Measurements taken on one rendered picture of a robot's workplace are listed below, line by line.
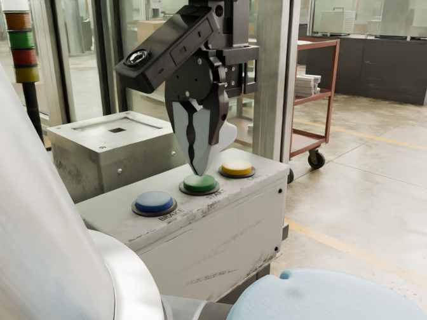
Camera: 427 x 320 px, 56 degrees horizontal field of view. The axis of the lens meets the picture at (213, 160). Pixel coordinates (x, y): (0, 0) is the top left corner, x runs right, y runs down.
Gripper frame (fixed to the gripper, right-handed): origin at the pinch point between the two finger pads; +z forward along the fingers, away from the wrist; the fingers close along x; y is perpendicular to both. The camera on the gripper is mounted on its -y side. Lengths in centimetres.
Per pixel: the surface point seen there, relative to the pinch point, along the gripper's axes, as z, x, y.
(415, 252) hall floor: 93, 11, 153
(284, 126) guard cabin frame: -0.5, 1.1, 20.3
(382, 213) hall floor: 93, 39, 181
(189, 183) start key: 1.8, 0.0, -0.9
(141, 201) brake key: 1.8, 0.2, -7.8
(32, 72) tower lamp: -6.2, 45.7, 0.8
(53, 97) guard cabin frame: 6, 77, 18
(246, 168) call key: 1.8, -1.9, 7.4
